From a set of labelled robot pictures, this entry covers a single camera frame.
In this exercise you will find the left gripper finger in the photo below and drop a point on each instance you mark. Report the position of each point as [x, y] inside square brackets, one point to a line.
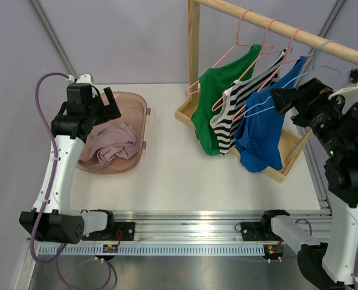
[111, 109]
[96, 97]

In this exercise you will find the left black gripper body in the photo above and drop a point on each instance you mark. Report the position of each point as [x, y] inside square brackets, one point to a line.
[99, 114]

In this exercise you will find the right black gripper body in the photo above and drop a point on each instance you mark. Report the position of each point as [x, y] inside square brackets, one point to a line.
[320, 110]

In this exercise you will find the mauve tank top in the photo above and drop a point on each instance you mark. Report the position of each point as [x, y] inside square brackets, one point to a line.
[109, 143]

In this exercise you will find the pink wire hanger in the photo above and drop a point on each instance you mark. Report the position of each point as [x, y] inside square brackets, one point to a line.
[265, 49]
[195, 87]
[240, 112]

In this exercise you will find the blue tank top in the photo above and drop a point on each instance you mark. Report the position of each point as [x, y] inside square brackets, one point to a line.
[258, 135]

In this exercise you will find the striped black white tank top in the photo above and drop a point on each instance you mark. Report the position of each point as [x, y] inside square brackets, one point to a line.
[234, 98]

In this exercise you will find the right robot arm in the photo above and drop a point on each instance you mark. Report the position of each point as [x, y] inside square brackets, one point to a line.
[332, 264]

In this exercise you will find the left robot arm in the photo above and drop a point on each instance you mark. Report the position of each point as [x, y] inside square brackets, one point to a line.
[69, 131]

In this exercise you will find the pink plastic basket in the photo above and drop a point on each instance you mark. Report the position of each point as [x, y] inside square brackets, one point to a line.
[134, 110]

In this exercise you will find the wooden clothes rack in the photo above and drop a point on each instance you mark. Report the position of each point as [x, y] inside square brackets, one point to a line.
[291, 144]

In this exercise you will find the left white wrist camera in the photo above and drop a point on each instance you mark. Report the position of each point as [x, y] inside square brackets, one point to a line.
[84, 78]

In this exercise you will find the aluminium mounting rail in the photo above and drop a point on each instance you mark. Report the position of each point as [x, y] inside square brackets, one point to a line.
[127, 226]

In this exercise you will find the white slotted cable duct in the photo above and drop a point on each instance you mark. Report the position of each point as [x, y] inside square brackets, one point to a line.
[132, 249]

